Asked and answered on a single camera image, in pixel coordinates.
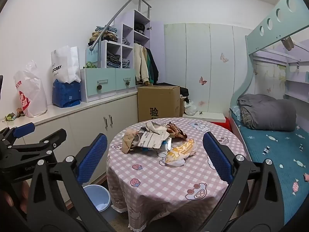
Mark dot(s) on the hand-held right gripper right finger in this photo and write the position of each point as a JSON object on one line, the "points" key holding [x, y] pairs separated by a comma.
{"points": [[217, 159]]}

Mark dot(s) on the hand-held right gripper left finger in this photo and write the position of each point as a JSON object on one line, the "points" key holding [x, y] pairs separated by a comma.
{"points": [[93, 158]]}

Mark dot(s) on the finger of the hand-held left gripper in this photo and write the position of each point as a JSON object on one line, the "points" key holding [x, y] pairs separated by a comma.
{"points": [[24, 129], [52, 139]]}

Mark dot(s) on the light blue waste bin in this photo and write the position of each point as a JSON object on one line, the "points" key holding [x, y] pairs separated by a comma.
{"points": [[96, 193]]}

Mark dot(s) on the yellow plastic bread bag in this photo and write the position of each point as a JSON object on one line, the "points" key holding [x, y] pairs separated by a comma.
{"points": [[179, 151]]}

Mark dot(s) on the brown paper bag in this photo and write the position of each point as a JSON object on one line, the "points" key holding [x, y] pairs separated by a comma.
{"points": [[129, 141]]}

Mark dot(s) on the dark printed snack wrapper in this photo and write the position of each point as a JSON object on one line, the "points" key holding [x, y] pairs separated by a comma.
{"points": [[177, 131]]}

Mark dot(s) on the blue white plastic packaging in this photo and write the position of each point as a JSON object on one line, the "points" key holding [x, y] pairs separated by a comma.
{"points": [[167, 146]]}

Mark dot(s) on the white labelled mailer bag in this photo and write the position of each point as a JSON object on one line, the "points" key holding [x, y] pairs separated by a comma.
{"points": [[151, 141]]}

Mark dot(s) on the white paper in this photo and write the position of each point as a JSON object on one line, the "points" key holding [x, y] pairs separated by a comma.
{"points": [[154, 128]]}

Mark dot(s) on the person's left hand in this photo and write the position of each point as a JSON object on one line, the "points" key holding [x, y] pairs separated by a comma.
{"points": [[13, 199]]}

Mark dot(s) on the white low cabinet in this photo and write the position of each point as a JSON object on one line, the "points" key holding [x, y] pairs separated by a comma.
{"points": [[82, 125]]}

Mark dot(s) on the red container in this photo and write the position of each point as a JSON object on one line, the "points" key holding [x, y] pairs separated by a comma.
{"points": [[222, 124]]}

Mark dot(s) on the white plastic bag red print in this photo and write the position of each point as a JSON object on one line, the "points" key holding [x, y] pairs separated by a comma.
{"points": [[31, 94]]}

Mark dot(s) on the white low shelf board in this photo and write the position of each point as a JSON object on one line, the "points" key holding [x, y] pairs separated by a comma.
{"points": [[210, 117]]}

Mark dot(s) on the blue woven bag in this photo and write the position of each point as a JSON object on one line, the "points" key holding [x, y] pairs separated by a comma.
{"points": [[65, 94]]}

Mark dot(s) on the checked blanket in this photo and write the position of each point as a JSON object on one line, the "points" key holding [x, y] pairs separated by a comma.
{"points": [[245, 117]]}

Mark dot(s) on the pink checked tablecloth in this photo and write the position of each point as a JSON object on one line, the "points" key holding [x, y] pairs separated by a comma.
{"points": [[149, 174]]}

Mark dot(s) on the teal candy print bedsheet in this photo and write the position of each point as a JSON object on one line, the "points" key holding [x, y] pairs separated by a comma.
{"points": [[277, 154]]}

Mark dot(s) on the grey duvet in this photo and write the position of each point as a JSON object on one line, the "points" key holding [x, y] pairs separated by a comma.
{"points": [[268, 112]]}

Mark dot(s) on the black clothes pile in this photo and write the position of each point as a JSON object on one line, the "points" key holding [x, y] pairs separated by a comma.
{"points": [[184, 91]]}

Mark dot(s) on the white paper shopping bag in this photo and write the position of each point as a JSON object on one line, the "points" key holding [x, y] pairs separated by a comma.
{"points": [[64, 62]]}

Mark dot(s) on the wide teal drawer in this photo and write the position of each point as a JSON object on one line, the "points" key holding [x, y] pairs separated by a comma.
{"points": [[101, 79]]}

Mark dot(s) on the green toy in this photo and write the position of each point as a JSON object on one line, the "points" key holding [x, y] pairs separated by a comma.
{"points": [[89, 65]]}

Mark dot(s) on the large cardboard box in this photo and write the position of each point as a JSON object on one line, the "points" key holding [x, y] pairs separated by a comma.
{"points": [[157, 101]]}

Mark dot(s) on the narrow teal drawer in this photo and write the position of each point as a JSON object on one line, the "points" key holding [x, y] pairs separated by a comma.
{"points": [[125, 76]]}

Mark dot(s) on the teal paper note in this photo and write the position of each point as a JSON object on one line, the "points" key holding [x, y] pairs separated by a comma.
{"points": [[93, 55]]}

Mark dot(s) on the folded blue clothes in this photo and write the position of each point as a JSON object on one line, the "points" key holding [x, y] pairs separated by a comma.
{"points": [[125, 63]]}

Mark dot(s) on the folded dark clothes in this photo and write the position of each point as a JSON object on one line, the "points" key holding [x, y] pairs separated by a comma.
{"points": [[113, 59]]}

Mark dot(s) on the cream hanging jacket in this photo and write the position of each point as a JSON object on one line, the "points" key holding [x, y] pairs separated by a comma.
{"points": [[141, 65]]}

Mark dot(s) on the white wardrobe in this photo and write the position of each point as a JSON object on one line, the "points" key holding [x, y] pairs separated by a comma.
{"points": [[198, 53]]}

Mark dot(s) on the green hanging jacket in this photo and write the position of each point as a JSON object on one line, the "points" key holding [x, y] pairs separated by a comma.
{"points": [[150, 65]]}

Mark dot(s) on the black hanging jacket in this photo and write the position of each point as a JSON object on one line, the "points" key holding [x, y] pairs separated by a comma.
{"points": [[155, 65]]}

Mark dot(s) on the stack of folded clothes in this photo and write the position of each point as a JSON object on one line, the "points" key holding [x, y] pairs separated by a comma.
{"points": [[103, 37]]}

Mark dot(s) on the purple cabinet door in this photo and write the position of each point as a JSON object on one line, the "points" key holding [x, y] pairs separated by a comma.
{"points": [[157, 53]]}

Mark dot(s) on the metal handrail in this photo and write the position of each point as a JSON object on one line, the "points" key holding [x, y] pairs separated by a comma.
{"points": [[113, 19]]}

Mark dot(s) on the grey hanging pouch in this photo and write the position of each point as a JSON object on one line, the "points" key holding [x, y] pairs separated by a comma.
{"points": [[287, 43]]}

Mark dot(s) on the black folded clothes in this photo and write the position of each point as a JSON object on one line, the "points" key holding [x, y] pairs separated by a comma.
{"points": [[139, 27]]}

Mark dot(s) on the purple white stair shelf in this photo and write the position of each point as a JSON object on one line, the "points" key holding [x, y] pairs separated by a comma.
{"points": [[126, 18]]}

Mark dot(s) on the faint pink wall sticker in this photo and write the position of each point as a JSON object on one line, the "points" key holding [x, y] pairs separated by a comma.
{"points": [[201, 103]]}

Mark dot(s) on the butterfly wall sticker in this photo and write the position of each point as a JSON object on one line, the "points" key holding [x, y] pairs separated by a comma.
{"points": [[224, 57], [202, 80]]}

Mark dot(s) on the teal bunk bed frame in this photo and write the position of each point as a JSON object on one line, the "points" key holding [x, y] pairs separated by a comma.
{"points": [[272, 21]]}

